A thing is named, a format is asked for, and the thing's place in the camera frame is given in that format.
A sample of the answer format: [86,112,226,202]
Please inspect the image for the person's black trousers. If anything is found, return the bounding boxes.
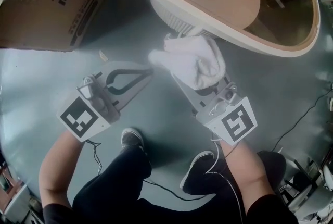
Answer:
[72,146,287,224]

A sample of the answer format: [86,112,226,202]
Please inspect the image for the person's right forearm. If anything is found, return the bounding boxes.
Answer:
[221,139,276,216]

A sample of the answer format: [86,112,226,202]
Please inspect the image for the person's shoe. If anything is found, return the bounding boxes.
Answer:
[179,150,216,195]
[121,128,145,151]

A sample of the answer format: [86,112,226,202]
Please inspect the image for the white fluffy cloth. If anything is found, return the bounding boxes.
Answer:
[148,35,226,91]

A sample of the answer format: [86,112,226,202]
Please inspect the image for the person's left forearm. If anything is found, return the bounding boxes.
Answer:
[38,130,86,209]

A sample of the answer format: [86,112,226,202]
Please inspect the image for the black wrist band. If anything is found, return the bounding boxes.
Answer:
[223,142,245,159]

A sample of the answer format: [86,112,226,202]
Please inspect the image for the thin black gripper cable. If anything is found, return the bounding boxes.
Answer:
[85,139,209,202]

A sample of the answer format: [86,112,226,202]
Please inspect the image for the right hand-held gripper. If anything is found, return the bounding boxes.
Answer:
[170,71,258,145]

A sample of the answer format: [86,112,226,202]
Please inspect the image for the person's black shirt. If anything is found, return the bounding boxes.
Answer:
[43,193,300,224]

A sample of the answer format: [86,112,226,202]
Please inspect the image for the printed large cardboard box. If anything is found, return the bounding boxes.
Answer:
[0,0,123,52]

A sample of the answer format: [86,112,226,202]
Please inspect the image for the person's right shoe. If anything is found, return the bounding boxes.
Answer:
[179,150,216,195]

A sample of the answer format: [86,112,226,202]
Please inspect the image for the person's left shoe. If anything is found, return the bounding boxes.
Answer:
[121,128,145,151]

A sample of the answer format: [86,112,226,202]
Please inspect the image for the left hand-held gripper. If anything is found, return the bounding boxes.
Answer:
[56,61,154,143]

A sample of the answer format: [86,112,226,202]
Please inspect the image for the black power cable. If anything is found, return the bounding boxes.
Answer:
[270,84,333,153]

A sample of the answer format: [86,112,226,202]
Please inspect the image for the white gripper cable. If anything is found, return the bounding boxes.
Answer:
[210,136,245,224]

